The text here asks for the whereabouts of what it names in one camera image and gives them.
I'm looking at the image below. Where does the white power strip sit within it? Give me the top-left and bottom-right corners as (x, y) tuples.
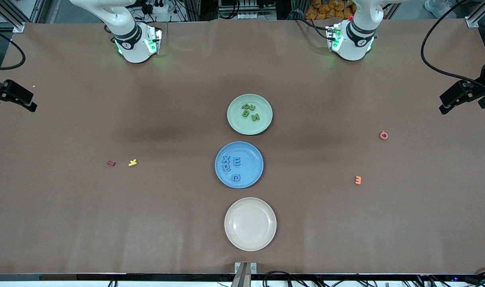
(141, 0), (169, 14)

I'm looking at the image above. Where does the grey metal camera bracket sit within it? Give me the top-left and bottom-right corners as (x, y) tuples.
(234, 261), (258, 287)

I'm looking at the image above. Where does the blue plate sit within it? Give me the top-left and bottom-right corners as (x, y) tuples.
(215, 141), (264, 189)

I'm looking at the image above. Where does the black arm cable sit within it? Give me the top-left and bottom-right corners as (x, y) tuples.
(0, 25), (26, 71)
(421, 0), (485, 86)

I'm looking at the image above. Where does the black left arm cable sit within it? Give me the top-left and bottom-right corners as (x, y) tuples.
(421, 0), (485, 86)

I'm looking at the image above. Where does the aluminium frame profile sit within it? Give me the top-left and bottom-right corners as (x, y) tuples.
(465, 0), (485, 28)
(0, 0), (26, 33)

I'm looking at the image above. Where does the beige plate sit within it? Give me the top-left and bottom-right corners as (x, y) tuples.
(224, 197), (277, 252)

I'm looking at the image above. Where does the white shoe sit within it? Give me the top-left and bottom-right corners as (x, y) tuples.
(424, 0), (452, 20)

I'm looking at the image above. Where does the pale green plate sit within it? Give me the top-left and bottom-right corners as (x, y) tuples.
(227, 94), (273, 136)

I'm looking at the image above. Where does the pile of orange objects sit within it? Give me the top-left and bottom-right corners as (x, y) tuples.
(305, 0), (356, 20)

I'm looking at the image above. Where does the grey equipment box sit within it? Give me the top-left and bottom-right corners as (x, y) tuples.
(218, 0), (277, 20)

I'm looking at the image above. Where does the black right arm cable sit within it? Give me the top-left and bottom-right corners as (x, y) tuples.
(0, 25), (26, 71)

